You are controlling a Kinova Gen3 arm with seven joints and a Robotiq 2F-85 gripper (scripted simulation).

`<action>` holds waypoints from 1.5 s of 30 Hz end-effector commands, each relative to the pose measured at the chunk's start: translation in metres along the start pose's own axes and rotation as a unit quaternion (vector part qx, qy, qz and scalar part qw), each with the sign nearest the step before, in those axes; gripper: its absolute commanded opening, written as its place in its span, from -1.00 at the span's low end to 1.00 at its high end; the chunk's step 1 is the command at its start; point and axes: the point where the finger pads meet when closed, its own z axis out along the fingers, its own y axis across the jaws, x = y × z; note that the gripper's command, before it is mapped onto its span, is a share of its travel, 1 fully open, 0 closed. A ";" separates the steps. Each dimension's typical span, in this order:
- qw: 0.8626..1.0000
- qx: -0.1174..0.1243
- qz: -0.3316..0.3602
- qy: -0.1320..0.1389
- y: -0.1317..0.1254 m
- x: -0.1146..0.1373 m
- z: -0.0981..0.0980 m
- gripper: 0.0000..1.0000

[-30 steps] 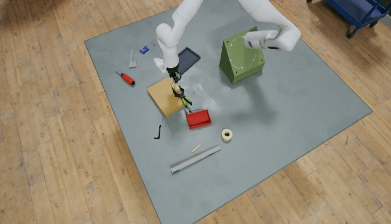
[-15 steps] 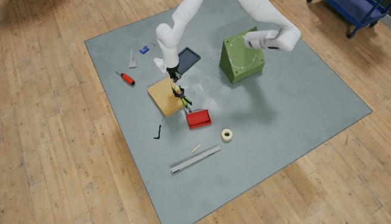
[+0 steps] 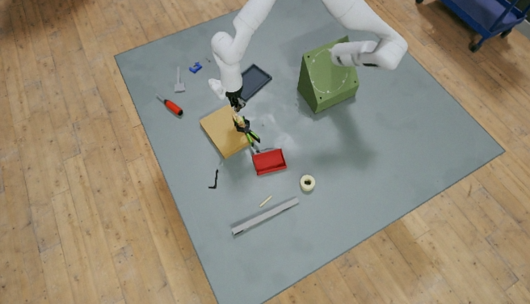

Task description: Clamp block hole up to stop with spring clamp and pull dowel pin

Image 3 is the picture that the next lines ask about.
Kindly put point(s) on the red rectangular tray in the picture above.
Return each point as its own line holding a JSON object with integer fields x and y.
{"x": 269, "y": 161}

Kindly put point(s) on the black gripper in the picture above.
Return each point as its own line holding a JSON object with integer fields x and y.
{"x": 235, "y": 99}

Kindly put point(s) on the tan wooden board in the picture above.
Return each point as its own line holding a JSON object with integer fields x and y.
{"x": 221, "y": 130}

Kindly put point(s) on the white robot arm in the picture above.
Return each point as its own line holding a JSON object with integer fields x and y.
{"x": 351, "y": 14}

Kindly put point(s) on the red-handled screwdriver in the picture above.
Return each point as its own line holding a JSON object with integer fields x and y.
{"x": 172, "y": 106}

